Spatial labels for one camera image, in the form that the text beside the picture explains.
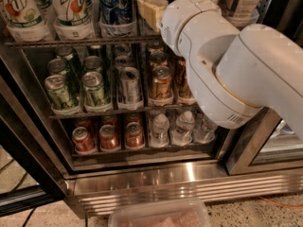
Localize clear plastic container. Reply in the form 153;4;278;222
108;198;212;227

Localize silver can middle shelf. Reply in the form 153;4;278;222
118;67;144;110

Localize left water bottle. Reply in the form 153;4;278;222
151;113;169;148

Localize second row left green can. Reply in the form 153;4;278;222
47;58;74;79

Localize orange cable on floor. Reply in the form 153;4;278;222
258;195;303;210

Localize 7up can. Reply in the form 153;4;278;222
0;0;51;42
52;0;96;41

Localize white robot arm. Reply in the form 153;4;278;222
136;0;303;138

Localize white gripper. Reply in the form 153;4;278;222
136;0;222;59

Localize wire shelf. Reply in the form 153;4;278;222
5;35;162;48
49;103;198;119

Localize red can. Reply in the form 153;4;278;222
98;125;120;152
72;127;97;155
125;122;145;149

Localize middle water bottle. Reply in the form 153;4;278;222
172;111;195;146

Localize blue pepsi can with portrait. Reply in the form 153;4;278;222
99;0;135;38

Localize second row gold can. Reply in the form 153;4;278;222
149;52;168;68

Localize top wire shelf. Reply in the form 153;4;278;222
5;35;162;48

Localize left front 7up can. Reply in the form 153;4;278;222
0;0;51;42

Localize front left green can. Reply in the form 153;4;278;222
45;74;80;115

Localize middle red can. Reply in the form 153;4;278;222
98;125;120;152

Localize open fridge door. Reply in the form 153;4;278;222
0;77;67;217

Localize steel fridge base grille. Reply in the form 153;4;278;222
64;162;303;218

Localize water bottle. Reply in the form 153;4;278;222
172;111;195;146
193;113;218;144
151;113;169;148

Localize middle wire shelf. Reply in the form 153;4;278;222
49;103;198;119

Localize front left gold can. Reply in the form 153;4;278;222
149;66;172;106

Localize right water bottle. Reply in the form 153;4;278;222
193;113;218;144

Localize front middle gold can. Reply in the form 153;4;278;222
175;57;196;105

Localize left red can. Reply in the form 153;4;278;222
72;127;97;155

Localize right red can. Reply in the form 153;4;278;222
125;122;145;149

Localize far right white can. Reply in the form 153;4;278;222
223;0;259;27

